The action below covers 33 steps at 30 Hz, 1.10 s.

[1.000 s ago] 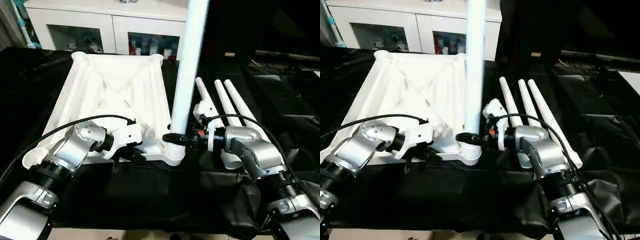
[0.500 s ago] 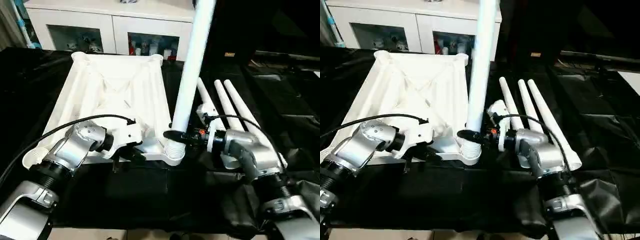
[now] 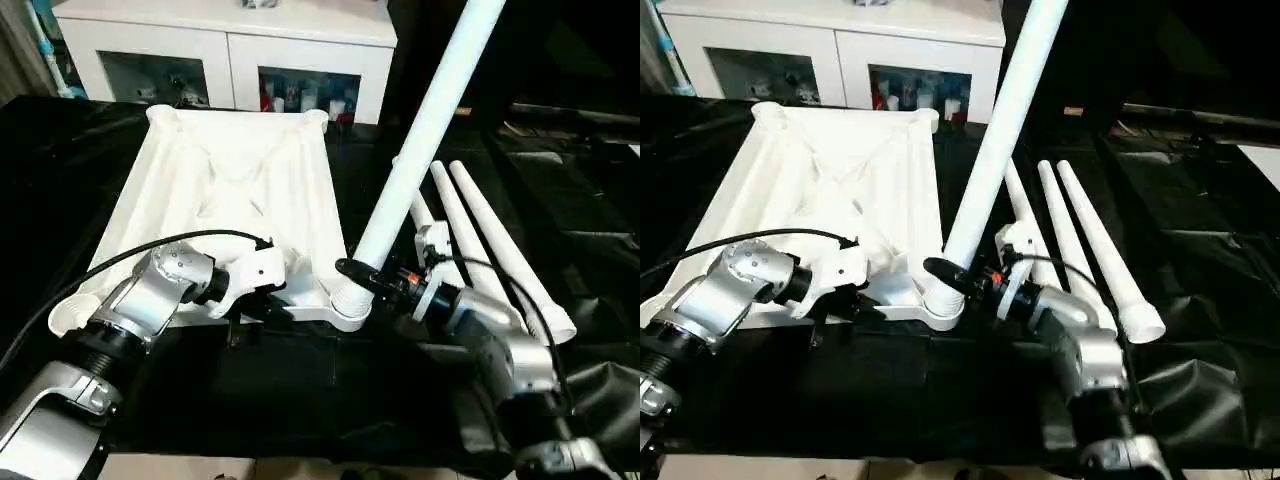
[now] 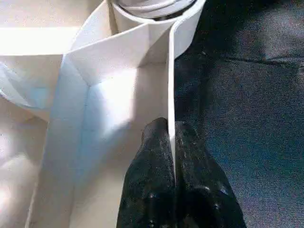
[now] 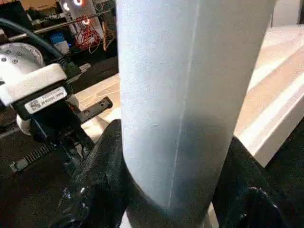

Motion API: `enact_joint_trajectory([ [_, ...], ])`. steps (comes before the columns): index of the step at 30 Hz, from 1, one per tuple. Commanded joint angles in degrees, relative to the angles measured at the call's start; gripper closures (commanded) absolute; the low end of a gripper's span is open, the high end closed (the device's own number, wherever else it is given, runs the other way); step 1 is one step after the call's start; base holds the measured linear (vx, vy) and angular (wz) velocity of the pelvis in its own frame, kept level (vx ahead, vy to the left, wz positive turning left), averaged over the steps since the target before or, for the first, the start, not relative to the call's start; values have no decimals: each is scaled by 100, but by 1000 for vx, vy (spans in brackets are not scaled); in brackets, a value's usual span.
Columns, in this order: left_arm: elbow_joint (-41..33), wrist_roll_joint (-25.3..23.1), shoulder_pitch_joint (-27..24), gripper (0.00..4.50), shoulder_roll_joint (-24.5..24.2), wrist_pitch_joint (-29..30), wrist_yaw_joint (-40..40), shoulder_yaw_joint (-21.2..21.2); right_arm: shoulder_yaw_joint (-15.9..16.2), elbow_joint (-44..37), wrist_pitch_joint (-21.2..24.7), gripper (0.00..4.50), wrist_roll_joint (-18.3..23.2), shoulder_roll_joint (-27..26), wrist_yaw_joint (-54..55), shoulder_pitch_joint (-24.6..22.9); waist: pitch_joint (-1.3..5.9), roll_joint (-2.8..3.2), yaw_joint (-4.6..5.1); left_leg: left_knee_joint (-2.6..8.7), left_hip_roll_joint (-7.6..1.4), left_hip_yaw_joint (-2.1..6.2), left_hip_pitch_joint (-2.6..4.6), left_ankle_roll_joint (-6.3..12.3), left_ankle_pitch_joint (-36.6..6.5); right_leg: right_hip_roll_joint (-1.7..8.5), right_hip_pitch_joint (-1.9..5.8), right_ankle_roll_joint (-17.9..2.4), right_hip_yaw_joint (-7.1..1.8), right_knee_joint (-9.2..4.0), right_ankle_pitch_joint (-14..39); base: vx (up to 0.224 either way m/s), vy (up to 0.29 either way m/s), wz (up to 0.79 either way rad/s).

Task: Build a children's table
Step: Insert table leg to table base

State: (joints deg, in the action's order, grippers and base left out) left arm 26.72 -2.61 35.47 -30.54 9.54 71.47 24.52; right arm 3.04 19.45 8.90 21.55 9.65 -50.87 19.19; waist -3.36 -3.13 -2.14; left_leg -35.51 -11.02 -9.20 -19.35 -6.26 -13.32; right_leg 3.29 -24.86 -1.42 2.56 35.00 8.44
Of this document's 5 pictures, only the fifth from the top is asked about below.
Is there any red wire bundle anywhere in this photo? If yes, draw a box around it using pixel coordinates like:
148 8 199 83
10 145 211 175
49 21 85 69
75 17 104 51

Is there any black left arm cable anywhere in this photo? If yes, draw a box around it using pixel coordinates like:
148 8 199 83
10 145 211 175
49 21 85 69
0 18 82 76

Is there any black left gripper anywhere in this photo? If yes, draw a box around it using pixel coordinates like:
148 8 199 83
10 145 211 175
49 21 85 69
9 96 114 173

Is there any white plastic table leg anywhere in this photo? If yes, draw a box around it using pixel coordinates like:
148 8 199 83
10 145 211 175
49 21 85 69
115 0 277 225

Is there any black mat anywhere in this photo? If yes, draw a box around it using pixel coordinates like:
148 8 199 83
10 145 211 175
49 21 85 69
0 56 304 228

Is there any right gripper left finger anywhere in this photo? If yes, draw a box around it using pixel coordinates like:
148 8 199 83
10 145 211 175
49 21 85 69
49 119 130 228

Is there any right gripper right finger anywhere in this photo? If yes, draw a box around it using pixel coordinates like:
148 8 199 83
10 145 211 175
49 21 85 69
211 135 304 228

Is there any white plastic table top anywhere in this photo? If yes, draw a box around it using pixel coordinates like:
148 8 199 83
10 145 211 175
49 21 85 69
71 25 304 168

